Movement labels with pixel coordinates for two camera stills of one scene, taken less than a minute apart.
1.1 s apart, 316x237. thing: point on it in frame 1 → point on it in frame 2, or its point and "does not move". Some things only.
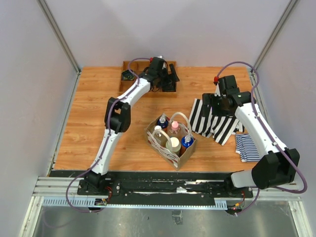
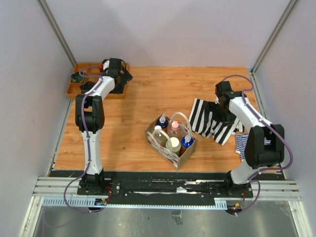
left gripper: (169, 80) → (122, 80)
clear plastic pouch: (175, 127) does not move
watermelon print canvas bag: (171, 139) does not move
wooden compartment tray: (131, 70) → (85, 77)
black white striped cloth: (221, 127) does not move
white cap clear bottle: (160, 136) does not move
